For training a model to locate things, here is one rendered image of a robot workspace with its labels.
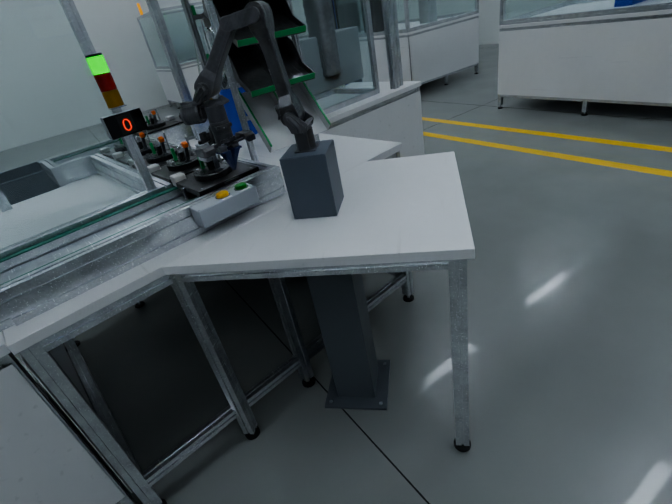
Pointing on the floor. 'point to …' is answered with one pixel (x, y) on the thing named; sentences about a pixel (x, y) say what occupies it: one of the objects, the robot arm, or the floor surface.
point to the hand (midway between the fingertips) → (231, 159)
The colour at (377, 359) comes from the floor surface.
